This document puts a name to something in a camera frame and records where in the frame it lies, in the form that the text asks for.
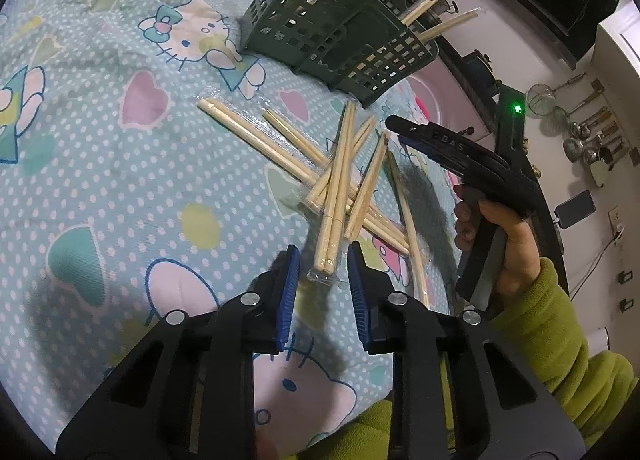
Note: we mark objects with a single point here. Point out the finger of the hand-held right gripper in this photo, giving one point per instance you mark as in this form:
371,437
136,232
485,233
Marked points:
425,150
435,138

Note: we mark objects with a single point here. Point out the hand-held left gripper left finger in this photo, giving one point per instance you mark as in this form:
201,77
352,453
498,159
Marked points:
287,300

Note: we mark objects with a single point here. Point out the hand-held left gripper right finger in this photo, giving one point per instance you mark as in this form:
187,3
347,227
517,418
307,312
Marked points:
357,300

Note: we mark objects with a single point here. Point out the bamboo chopstick pair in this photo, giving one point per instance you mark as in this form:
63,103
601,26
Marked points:
332,200

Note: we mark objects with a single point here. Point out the green plastic utensil basket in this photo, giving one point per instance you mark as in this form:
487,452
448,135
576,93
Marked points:
310,35

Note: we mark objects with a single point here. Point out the group of bamboo chopsticks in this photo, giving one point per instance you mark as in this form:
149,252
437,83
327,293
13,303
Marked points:
250,131

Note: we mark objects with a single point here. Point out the person's left forearm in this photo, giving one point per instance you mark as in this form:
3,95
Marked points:
360,430

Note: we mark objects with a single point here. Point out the person's right forearm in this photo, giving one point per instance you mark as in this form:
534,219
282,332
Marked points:
575,365

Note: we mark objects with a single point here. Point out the person's right hand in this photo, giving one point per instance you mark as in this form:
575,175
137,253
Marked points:
522,255

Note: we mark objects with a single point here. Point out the hanging steel skimmer ladle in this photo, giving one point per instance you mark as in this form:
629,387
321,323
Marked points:
572,148

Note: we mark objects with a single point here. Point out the teal enamel pot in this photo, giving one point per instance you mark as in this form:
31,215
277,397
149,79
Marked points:
480,70

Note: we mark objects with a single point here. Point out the black smartphone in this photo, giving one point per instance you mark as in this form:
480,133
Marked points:
577,207

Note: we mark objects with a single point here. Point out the black kitchen countertop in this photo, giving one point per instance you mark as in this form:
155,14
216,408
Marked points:
552,250

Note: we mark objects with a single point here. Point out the cartoon cat printed blanket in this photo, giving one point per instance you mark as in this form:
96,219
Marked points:
125,190

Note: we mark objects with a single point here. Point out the white wall outlet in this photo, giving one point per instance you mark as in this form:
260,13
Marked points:
616,220

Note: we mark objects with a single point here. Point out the white wall cabinet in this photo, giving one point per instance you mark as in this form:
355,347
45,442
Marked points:
620,55

